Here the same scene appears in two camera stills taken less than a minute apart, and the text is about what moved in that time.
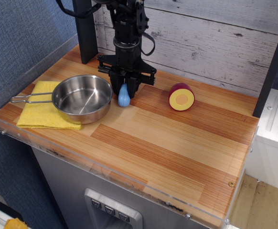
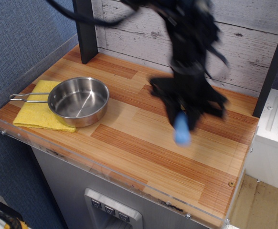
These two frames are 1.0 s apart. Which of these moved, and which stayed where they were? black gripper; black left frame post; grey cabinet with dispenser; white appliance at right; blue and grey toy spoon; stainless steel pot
Moved: stainless steel pot; black gripper; blue and grey toy spoon
Stayed: grey cabinet with dispenser; black left frame post; white appliance at right
